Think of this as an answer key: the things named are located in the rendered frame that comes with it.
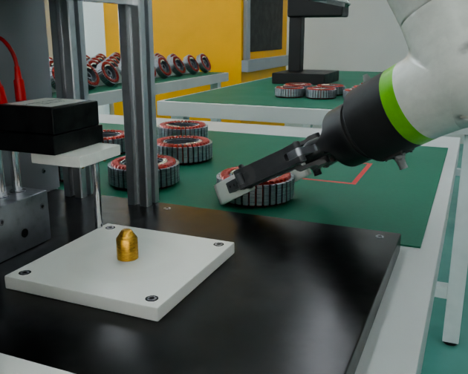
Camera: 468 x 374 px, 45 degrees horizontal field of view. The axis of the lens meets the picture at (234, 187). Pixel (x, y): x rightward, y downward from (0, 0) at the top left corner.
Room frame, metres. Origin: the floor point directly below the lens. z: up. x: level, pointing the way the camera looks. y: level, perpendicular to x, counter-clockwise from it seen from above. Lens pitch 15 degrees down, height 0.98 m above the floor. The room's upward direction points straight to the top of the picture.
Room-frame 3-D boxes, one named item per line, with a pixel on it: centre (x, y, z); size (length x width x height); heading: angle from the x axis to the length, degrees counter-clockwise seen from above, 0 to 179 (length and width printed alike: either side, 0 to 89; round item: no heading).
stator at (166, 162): (0.87, 0.14, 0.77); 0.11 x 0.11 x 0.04
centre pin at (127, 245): (0.48, 0.10, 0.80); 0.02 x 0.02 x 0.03
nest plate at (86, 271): (0.48, 0.10, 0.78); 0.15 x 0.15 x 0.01; 67
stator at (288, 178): (0.79, -0.03, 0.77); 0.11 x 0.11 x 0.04
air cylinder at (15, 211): (0.54, 0.23, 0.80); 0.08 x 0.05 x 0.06; 157
